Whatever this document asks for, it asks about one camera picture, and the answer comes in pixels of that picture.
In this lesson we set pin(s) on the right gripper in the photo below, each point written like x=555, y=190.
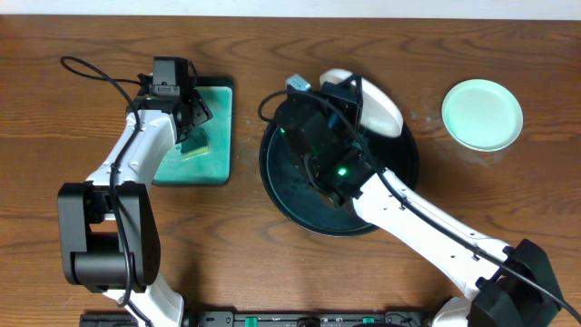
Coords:
x=353, y=107

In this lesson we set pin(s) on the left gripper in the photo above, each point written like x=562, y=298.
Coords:
x=195, y=114

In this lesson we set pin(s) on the yellow green sponge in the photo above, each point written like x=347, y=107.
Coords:
x=196, y=144

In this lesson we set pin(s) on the white plate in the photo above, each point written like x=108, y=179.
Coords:
x=379, y=113

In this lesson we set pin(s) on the green plate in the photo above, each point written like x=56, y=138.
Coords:
x=482, y=115

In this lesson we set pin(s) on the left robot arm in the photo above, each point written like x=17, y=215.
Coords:
x=109, y=240

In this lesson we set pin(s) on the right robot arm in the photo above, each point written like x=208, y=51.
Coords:
x=500, y=285

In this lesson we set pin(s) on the rectangular tray with soapy water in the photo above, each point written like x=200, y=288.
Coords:
x=213, y=168

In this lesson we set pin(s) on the round dark tray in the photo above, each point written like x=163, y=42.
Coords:
x=326, y=207

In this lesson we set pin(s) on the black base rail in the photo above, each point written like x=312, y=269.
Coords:
x=232, y=319

